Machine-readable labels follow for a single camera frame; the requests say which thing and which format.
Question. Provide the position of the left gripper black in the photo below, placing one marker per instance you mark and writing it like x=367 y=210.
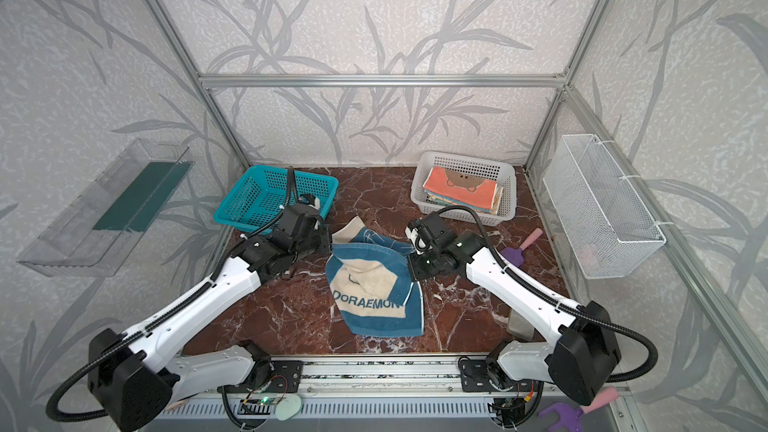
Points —
x=321 y=237

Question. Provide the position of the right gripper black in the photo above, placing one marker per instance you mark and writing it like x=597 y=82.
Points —
x=417 y=262

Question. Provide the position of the teal plastic basket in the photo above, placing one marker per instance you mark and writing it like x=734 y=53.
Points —
x=257 y=196

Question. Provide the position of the brown red bear towel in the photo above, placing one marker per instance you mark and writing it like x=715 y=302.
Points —
x=440 y=179

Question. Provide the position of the blue cream Doraemon towel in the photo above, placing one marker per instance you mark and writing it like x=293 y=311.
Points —
x=371 y=284

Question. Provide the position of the white plastic basket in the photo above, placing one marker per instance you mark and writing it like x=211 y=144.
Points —
x=503 y=174

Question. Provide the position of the orange bunny pattern towel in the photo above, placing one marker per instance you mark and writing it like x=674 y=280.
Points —
x=481 y=200

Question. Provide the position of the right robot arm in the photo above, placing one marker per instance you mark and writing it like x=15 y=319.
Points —
x=582 y=348

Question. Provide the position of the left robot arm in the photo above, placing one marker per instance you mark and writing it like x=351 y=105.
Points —
x=134 y=376

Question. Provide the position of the grey rectangular block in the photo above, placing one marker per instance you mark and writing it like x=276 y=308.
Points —
x=519 y=328

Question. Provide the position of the pale green oval pad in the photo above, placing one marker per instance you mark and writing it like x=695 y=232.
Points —
x=288 y=407

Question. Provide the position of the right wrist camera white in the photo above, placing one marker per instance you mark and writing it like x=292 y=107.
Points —
x=413 y=236

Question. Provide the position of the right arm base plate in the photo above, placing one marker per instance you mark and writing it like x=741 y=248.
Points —
x=476 y=378

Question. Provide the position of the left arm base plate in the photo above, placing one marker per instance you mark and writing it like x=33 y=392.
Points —
x=279 y=377

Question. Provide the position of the white wire mesh basket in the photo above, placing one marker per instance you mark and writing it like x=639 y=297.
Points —
x=608 y=226

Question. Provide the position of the clear acrylic wall shelf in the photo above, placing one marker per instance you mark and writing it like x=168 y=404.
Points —
x=94 y=236

